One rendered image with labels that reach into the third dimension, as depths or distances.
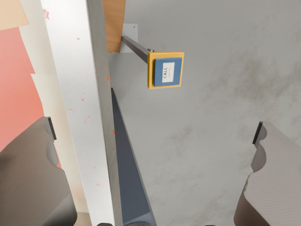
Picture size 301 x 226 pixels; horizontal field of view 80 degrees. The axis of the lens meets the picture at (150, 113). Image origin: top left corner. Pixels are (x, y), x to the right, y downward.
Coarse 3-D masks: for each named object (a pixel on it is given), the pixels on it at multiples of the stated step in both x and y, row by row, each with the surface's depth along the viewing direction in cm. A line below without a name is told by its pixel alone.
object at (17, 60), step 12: (0, 36) 19; (12, 36) 19; (0, 48) 20; (12, 48) 19; (24, 48) 19; (0, 60) 20; (12, 60) 20; (24, 60) 20; (12, 72) 21; (24, 72) 21
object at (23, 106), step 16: (0, 80) 21; (16, 80) 21; (32, 80) 21; (0, 96) 22; (16, 96) 22; (32, 96) 22; (0, 112) 24; (16, 112) 23; (32, 112) 23; (0, 128) 25; (16, 128) 25; (0, 144) 27
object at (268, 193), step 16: (272, 128) 10; (256, 144) 11; (272, 144) 9; (288, 144) 9; (256, 160) 9; (272, 160) 8; (288, 160) 8; (256, 176) 7; (272, 176) 7; (288, 176) 7; (256, 192) 6; (272, 192) 6; (288, 192) 6; (240, 208) 7; (256, 208) 6; (272, 208) 6; (288, 208) 6; (240, 224) 7; (256, 224) 6; (272, 224) 5; (288, 224) 5
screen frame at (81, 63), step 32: (64, 0) 14; (96, 0) 15; (64, 32) 15; (96, 32) 16; (64, 64) 16; (96, 64) 16; (64, 96) 18; (96, 96) 17; (96, 128) 19; (96, 160) 21; (96, 192) 24; (96, 224) 28
